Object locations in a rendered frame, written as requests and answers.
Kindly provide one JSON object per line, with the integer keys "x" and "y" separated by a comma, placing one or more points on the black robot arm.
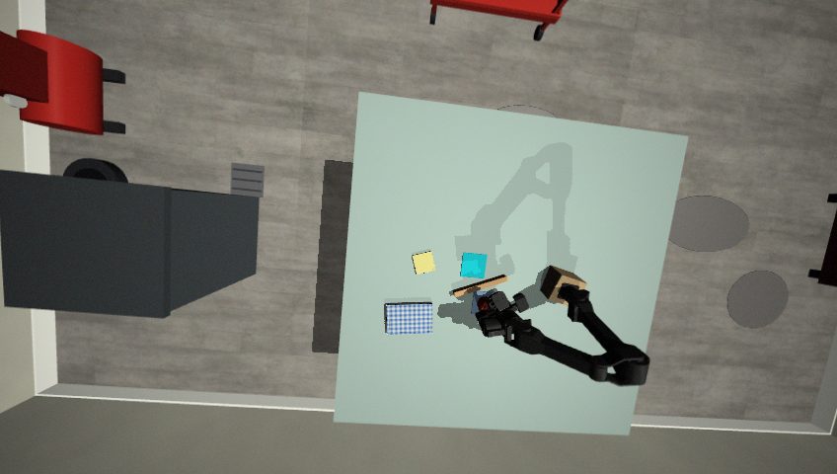
{"x": 633, "y": 363}

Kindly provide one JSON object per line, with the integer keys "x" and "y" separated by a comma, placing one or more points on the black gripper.
{"x": 520, "y": 303}

